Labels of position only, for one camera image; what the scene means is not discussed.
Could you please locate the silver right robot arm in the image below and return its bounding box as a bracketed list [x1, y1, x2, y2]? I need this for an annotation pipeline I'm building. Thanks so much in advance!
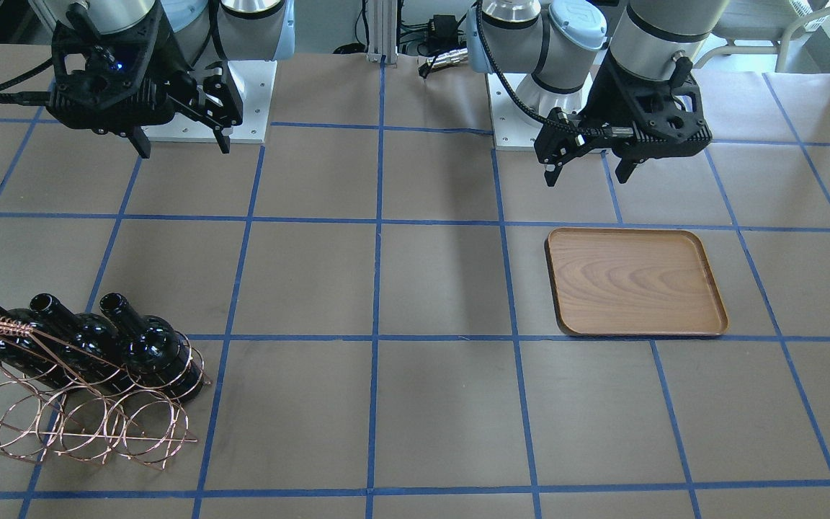
[42, 1, 295, 159]

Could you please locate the dark wine bottle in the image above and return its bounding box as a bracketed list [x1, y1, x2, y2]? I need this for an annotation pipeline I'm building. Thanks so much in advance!
[0, 306, 70, 390]
[30, 293, 134, 395]
[99, 293, 203, 404]

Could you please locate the copper wire bottle basket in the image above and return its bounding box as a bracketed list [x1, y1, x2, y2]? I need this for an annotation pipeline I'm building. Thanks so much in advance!
[0, 316, 198, 471]

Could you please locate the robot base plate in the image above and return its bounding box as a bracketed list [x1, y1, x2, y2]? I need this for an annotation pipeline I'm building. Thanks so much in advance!
[143, 61, 279, 144]
[486, 72, 607, 151]

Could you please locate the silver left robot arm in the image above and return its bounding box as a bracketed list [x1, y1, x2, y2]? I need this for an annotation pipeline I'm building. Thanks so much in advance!
[465, 1, 727, 186]

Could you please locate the brown wooden tray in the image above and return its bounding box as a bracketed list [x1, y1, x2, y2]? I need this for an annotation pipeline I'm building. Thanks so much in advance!
[545, 227, 729, 337]

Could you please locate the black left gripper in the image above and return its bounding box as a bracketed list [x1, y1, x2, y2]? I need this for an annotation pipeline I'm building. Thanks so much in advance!
[535, 55, 713, 187]

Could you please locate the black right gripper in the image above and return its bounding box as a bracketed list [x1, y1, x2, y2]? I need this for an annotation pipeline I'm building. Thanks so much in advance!
[49, 6, 243, 160]

